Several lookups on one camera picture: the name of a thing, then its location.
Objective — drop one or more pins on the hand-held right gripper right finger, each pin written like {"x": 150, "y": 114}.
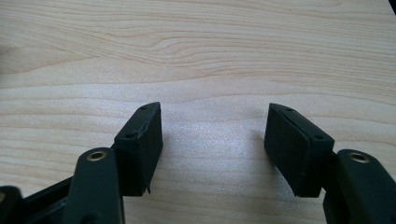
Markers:
{"x": 291, "y": 149}

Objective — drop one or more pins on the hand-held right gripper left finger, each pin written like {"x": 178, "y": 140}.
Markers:
{"x": 140, "y": 152}

